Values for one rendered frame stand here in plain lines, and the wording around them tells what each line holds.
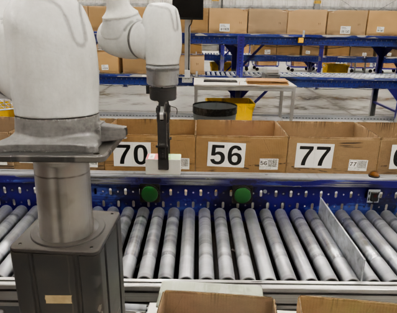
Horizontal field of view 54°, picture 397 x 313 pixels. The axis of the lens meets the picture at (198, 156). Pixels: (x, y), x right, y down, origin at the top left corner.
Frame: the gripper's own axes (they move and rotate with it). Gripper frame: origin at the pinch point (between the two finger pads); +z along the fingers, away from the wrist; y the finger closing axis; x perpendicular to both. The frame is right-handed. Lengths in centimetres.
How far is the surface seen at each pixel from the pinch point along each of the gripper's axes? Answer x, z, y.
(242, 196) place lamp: -29, 32, 42
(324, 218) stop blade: -62, 37, 34
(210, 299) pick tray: -13.4, 29.4, -26.0
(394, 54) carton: -508, 25, 916
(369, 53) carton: -445, 24, 915
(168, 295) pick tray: -2.7, 29.0, -25.3
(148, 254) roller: 6.6, 37.5, 7.0
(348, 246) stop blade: -62, 35, 9
